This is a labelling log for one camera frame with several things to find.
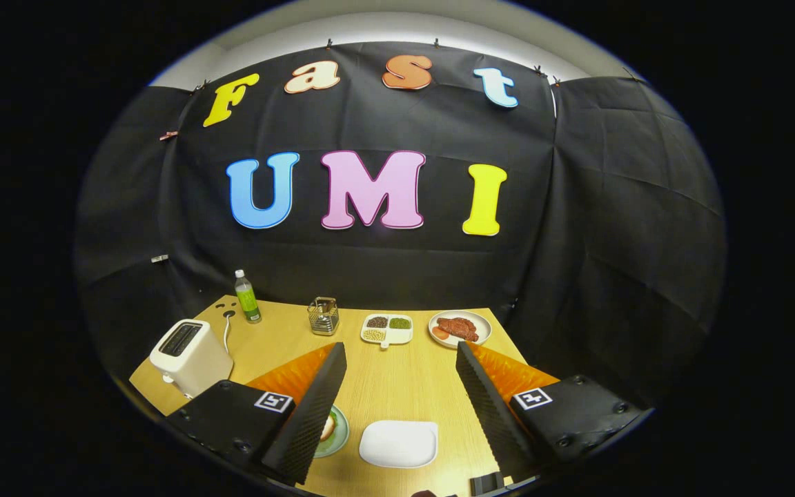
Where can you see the brown meat steak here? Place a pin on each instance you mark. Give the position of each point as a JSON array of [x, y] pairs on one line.
[[459, 328]]

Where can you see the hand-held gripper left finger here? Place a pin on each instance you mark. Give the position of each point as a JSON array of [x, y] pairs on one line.
[[311, 414]]

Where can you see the black backdrop cloth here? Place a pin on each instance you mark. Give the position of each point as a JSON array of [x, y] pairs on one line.
[[370, 269]]

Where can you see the green label water bottle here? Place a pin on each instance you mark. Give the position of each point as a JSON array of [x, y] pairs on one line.
[[248, 304]]

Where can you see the white toaster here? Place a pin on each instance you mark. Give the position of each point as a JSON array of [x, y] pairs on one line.
[[197, 362]]

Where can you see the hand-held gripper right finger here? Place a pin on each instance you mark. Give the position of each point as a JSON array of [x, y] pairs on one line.
[[491, 414]]

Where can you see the orange carrot piece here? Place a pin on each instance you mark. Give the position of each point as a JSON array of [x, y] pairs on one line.
[[440, 333]]

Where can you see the toasted bread slice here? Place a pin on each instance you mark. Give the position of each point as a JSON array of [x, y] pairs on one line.
[[328, 428]]

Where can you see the copper backdrop clip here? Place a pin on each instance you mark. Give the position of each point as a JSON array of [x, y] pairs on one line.
[[168, 135]]

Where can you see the pale green round plate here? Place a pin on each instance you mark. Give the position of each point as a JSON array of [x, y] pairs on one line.
[[340, 438]]

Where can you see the white rectangular plate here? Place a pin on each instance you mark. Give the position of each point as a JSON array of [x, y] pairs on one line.
[[397, 445]]

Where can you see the round white meat plate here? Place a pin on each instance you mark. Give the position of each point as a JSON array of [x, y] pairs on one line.
[[485, 324]]

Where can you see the white divided bean dish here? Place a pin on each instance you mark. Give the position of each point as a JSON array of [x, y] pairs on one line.
[[401, 336]]

